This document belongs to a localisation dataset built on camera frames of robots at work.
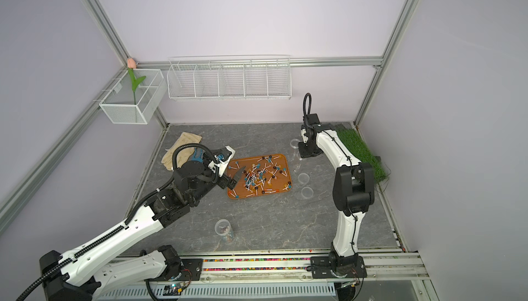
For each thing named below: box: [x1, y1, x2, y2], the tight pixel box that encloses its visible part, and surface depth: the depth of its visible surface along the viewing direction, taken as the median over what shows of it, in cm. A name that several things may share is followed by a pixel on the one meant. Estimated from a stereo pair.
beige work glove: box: [160, 131, 203, 171], surface depth 111 cm
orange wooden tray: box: [226, 153, 293, 200], surface depth 99 cm
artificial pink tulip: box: [126, 57, 147, 106], surface depth 92 cm
